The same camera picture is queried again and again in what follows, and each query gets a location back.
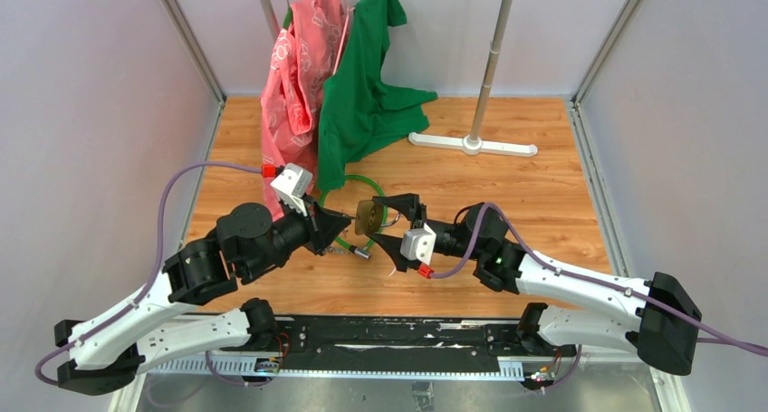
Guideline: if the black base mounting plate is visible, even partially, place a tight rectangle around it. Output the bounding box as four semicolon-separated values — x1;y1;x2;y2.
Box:
267;315;559;373

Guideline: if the green t-shirt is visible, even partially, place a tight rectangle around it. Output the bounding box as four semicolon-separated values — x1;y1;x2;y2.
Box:
316;0;437;192

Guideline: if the green cable lock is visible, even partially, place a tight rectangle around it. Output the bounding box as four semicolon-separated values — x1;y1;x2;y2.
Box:
327;174;385;260

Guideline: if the white clothes rack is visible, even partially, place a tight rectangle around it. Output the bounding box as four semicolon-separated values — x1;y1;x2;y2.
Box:
250;0;540;158

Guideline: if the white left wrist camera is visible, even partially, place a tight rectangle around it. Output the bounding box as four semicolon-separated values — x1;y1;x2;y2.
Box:
270;163;313;216

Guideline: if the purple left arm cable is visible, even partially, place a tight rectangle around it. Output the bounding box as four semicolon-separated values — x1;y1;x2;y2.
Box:
33;161;278;387

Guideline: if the brass padlock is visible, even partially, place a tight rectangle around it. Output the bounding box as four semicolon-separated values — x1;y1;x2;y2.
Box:
354;200;401;235

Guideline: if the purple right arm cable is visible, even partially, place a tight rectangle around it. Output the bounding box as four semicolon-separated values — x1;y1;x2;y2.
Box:
417;202;768;359

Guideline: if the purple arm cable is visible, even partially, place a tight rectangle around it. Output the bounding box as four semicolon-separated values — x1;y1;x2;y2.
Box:
33;161;278;387
417;202;768;359

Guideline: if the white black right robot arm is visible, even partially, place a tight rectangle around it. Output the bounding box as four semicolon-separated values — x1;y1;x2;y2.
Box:
355;194;702;376

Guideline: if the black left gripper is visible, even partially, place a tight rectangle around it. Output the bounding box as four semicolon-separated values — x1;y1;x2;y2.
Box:
246;192;353;279

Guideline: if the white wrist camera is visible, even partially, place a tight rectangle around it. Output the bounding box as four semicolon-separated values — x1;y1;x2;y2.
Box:
270;163;313;216
399;225;437;265

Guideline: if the aluminium frame rail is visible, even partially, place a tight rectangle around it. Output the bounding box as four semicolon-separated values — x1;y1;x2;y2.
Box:
110;346;690;411

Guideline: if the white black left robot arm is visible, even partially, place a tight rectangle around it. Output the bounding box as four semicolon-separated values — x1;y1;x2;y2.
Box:
54;198;352;396

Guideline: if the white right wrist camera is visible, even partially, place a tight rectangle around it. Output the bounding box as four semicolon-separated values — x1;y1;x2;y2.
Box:
399;225;437;265

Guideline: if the pink patterned garment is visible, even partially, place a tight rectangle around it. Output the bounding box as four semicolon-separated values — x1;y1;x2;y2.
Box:
260;0;347;193

